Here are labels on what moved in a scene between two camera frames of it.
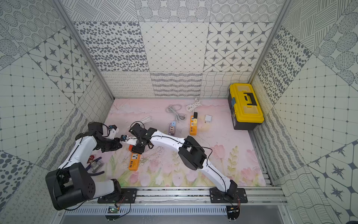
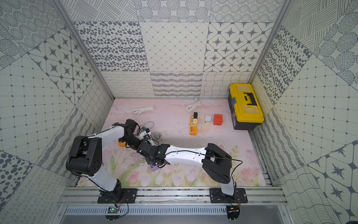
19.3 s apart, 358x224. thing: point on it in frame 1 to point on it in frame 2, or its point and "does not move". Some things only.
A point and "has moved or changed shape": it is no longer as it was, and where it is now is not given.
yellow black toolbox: [245, 110] does not move
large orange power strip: [134, 164] has moved or changed shape
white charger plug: [208, 118] does not move
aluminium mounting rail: [269, 195] does not move
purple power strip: [172, 129] to [154, 168]
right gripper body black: [139, 146] to [149, 161]
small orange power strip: [193, 129] does not move
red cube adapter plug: [130, 147] has moved or changed shape
